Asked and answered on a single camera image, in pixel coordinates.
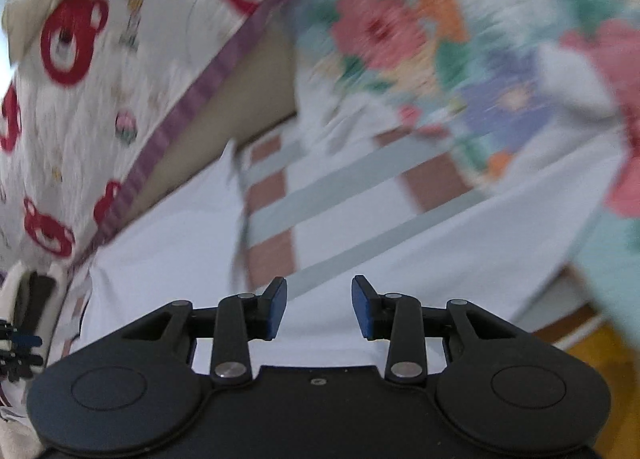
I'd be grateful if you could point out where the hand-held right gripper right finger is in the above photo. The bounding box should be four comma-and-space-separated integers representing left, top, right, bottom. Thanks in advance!
351, 275, 506, 384

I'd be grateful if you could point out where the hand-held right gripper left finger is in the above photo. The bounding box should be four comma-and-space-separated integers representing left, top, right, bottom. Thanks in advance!
122, 276, 289, 385

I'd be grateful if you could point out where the white shirt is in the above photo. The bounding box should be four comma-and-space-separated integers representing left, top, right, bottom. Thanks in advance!
70, 139, 383, 376

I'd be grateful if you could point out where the checked bed sheet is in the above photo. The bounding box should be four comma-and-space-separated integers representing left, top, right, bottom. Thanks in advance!
235, 126, 626, 340

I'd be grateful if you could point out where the black spiky item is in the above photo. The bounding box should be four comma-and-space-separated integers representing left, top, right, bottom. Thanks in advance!
0, 320, 44, 383

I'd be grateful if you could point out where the cream fleece jacket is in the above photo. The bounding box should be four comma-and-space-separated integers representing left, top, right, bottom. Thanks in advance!
0, 259, 69, 372

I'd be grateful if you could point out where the bear print quilt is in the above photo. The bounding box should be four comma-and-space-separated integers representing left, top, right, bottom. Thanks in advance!
0, 0, 347, 272

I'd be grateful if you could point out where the floral blanket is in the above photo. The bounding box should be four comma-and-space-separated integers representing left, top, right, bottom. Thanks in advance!
280, 0, 640, 342

